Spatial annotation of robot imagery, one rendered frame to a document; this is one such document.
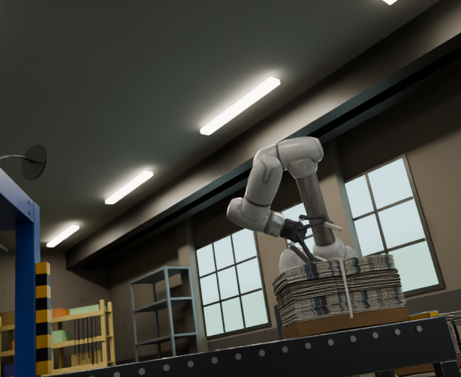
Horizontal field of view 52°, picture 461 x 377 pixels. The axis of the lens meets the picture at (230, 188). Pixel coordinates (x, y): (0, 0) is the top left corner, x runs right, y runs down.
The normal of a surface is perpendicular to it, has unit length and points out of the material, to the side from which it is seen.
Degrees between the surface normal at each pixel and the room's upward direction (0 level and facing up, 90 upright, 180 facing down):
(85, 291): 90
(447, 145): 90
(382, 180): 90
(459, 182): 90
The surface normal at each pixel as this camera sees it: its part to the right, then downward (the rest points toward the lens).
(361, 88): -0.77, -0.11
